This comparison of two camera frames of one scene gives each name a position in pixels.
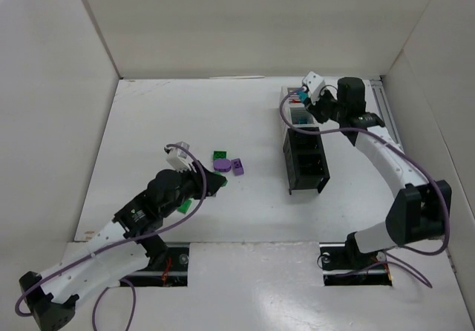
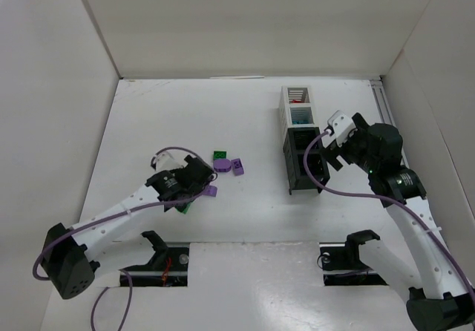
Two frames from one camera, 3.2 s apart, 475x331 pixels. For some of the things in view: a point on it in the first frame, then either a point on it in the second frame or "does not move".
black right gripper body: [320, 107] → [341, 151]
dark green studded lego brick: [220, 155] does not move
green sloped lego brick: [184, 206] does not move
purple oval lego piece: [222, 165] does not move
